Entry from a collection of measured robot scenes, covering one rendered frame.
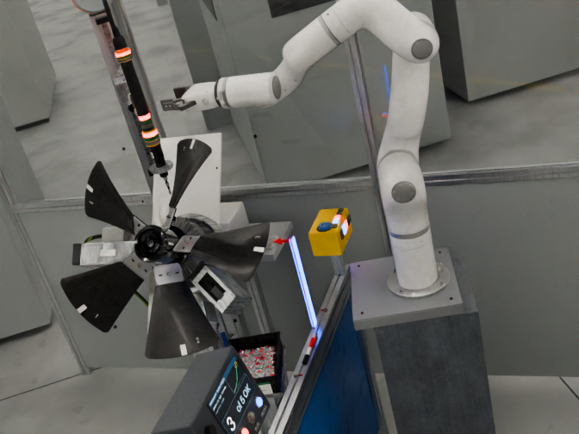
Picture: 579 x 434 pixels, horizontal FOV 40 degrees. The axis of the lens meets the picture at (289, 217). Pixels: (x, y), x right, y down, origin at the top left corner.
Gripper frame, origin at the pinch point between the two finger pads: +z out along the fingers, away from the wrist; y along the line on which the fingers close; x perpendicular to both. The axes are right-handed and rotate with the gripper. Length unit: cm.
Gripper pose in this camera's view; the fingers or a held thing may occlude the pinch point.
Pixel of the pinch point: (171, 98)
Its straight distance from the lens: 224.8
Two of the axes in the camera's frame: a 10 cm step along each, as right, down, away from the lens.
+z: -9.3, 0.4, 3.7
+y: 3.0, -5.2, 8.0
